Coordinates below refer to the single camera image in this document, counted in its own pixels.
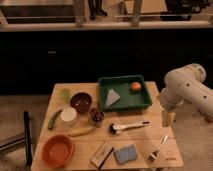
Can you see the tan wooden gripper block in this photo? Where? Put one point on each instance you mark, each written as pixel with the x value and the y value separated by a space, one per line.
pixel 167 118

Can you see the blue sponge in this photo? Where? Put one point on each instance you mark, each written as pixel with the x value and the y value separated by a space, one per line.
pixel 126 154

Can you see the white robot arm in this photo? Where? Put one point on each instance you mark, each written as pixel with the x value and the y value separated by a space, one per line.
pixel 186 84

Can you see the metal fork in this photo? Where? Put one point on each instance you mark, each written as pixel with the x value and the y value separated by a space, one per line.
pixel 153 155

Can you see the orange fruit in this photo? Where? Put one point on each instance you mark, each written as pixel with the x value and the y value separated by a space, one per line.
pixel 135 86

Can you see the green plastic tray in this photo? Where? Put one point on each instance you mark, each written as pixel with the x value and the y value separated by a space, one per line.
pixel 129 100

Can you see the grey folded cloth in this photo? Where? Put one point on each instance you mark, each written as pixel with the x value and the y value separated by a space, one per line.
pixel 112 97

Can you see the wooden block eraser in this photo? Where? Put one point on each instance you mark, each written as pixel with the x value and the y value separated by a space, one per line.
pixel 101 154

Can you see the yellow banana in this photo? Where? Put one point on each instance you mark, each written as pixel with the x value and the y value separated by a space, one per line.
pixel 81 131

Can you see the dark red bowl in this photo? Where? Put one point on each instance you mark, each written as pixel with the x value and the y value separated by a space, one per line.
pixel 81 102

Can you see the white lidded jar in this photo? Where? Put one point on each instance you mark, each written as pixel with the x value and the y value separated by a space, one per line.
pixel 69 116

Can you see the light green lime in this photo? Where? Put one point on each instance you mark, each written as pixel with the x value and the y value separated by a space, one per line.
pixel 65 95

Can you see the orange plastic bowl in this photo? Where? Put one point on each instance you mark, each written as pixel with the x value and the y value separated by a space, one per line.
pixel 57 151

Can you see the green cucumber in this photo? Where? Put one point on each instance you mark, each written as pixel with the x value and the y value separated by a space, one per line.
pixel 52 119

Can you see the black stand leg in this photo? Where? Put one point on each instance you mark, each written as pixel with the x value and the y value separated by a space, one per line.
pixel 28 149

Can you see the white handled dish brush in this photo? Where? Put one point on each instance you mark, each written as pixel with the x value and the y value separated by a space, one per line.
pixel 118 128

